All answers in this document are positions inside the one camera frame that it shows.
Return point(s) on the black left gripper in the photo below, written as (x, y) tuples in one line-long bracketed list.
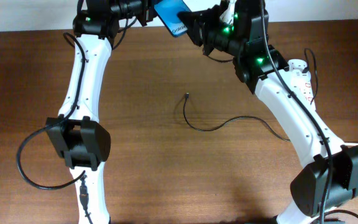
[(150, 12)]

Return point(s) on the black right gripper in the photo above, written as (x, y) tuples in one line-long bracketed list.
[(201, 25)]

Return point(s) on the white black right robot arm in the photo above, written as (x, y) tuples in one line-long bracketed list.
[(329, 174)]

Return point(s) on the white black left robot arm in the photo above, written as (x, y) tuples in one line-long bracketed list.
[(76, 133)]

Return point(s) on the white power strip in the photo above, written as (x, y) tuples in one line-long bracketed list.
[(301, 79)]

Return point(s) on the blue Galaxy smartphone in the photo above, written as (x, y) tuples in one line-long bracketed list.
[(167, 11)]

